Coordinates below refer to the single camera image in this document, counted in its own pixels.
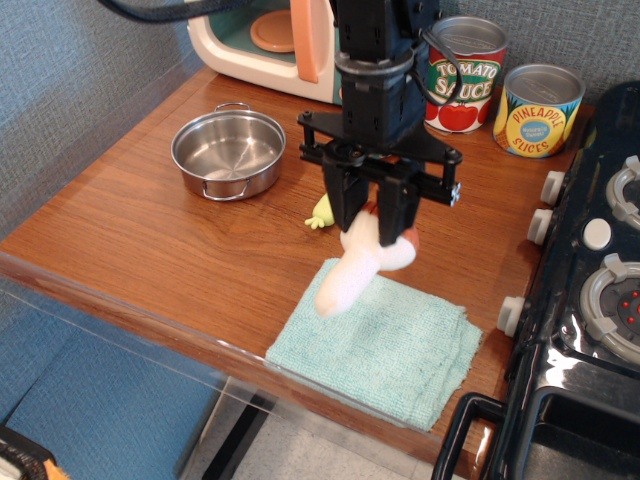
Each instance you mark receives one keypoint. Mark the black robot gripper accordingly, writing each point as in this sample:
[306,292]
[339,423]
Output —
[383,112]

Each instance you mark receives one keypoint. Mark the white plush mushroom brown cap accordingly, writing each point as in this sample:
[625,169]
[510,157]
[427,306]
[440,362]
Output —
[363,258]

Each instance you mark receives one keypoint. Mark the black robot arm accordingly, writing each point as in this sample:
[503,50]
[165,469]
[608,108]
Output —
[391,34]

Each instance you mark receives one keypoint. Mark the light blue folded towel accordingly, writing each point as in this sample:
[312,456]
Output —
[398,354]

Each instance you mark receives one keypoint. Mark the small stainless steel pot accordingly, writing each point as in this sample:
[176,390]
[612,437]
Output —
[231,154]

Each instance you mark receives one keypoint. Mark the toy microwave teal and cream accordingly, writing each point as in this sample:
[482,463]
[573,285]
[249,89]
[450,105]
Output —
[288,46]

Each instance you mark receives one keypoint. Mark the tomato sauce can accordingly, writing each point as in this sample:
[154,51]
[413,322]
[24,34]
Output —
[464,89]

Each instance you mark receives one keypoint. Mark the pineapple slices can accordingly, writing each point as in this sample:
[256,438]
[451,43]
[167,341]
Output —
[537,110]

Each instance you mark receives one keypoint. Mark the black toy stove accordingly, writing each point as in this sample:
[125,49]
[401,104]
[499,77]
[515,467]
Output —
[571,410]

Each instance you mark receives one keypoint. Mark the orange and black object corner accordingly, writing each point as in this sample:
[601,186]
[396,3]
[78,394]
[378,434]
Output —
[24,459]

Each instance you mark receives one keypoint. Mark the spoon with yellow-green handle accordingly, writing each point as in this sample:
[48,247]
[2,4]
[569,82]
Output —
[322,214]

